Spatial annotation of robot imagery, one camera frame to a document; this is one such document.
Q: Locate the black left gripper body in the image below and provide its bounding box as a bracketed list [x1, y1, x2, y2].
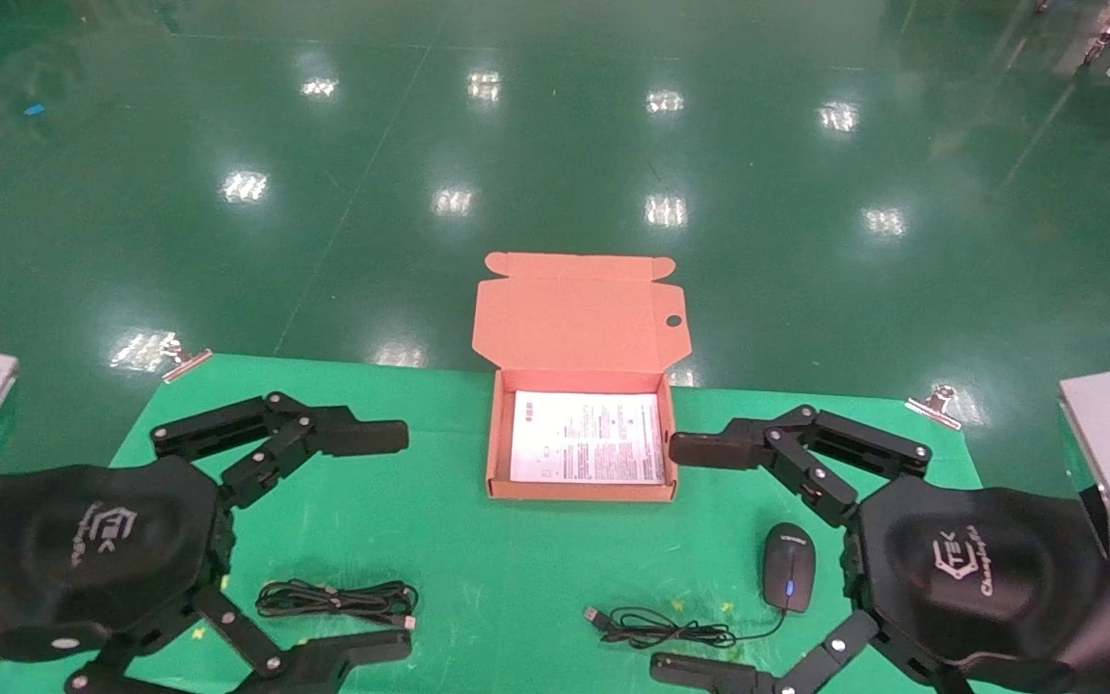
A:
[0, 458, 233, 668]

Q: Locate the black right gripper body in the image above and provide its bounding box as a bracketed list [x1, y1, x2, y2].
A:
[847, 477, 1110, 694]

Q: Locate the green table mat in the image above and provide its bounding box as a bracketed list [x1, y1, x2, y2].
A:
[0, 354, 1067, 694]

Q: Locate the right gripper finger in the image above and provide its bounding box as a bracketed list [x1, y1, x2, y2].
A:
[669, 405, 932, 528]
[649, 609, 941, 694]

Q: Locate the black data cable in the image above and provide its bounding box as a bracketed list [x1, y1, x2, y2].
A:
[256, 579, 418, 632]

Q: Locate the open brown cardboard box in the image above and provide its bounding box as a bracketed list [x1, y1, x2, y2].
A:
[473, 253, 689, 502]

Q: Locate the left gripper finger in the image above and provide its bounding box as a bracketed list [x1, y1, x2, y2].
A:
[64, 583, 413, 694]
[150, 392, 410, 509]

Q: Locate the black wired computer mouse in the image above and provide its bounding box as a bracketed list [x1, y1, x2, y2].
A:
[584, 523, 816, 649]

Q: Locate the white printed instruction sheet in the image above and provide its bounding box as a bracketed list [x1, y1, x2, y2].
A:
[510, 390, 667, 485]

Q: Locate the metal mat clip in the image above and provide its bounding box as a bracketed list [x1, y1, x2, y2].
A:
[162, 339, 214, 384]
[905, 386, 963, 430]

